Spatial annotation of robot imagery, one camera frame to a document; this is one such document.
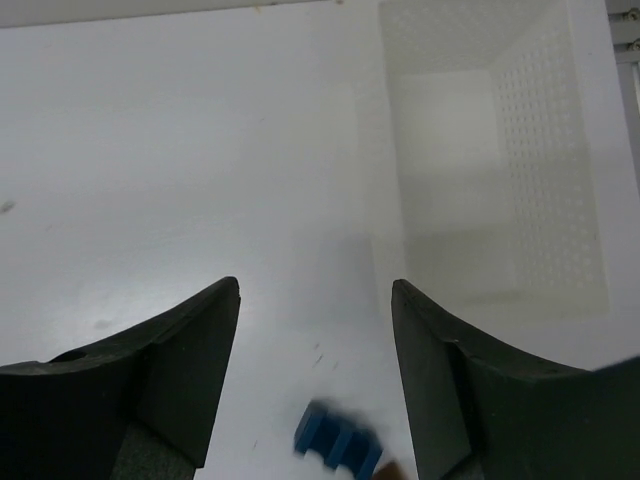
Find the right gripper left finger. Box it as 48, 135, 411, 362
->
1, 277, 240, 479

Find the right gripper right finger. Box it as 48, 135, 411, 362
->
391, 280, 639, 479

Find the brown wood block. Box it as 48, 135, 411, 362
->
371, 460, 406, 480

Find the blue wood block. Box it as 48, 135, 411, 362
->
293, 400, 383, 479

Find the white perforated plastic bin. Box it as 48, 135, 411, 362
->
352, 1, 611, 322

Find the aluminium rail right side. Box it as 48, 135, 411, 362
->
605, 1, 639, 170

